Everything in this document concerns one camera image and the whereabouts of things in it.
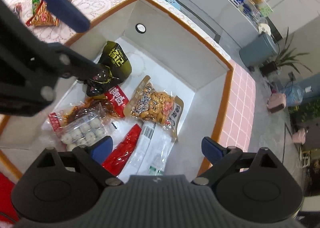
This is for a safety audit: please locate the dark green snack packet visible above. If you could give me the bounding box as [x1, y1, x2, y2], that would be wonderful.
[86, 41, 132, 97]

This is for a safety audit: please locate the pink checked tablecloth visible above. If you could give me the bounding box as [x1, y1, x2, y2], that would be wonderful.
[215, 58, 257, 154]

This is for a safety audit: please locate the long-leaf potted plant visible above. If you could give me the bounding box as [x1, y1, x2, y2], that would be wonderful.
[260, 27, 313, 76]

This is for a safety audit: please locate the pink bucket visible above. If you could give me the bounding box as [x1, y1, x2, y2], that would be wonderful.
[292, 129, 307, 144]

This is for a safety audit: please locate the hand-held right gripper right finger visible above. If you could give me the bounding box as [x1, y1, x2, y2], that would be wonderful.
[192, 136, 297, 185]

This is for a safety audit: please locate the grey trash bin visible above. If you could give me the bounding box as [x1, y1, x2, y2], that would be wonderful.
[239, 33, 278, 69]

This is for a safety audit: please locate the red yellow stick snack packet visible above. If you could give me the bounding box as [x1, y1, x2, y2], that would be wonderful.
[26, 0, 60, 27]

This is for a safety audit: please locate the pink heater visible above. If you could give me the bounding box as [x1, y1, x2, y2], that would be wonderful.
[267, 93, 287, 114]

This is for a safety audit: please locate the orange cardboard box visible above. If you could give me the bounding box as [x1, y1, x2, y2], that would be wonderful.
[0, 0, 235, 186]

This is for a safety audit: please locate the small red label snack packet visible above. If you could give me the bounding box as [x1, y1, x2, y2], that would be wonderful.
[65, 85, 130, 119]

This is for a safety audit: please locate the brown peanut snack packet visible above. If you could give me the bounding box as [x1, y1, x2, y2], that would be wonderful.
[124, 75, 185, 142]

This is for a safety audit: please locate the clear packet of white balls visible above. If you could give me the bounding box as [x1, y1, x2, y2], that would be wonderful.
[48, 110, 112, 151]

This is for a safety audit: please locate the trailing pothos plant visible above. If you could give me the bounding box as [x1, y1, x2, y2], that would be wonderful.
[287, 100, 320, 123]

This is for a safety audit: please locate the blue water jug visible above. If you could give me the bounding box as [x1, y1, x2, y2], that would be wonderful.
[282, 81, 307, 107]

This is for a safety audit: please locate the large red white snack packet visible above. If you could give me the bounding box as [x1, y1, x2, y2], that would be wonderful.
[102, 121, 171, 176]

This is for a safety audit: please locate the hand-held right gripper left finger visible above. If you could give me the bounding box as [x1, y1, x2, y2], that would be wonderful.
[24, 136, 123, 186]

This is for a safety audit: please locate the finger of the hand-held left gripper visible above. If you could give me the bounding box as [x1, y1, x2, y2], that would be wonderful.
[0, 0, 91, 32]
[37, 43, 112, 101]

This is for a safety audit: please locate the white round device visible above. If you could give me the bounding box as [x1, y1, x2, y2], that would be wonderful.
[257, 23, 272, 34]

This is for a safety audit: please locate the green picture board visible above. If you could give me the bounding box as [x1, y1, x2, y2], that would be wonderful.
[243, 0, 272, 16]

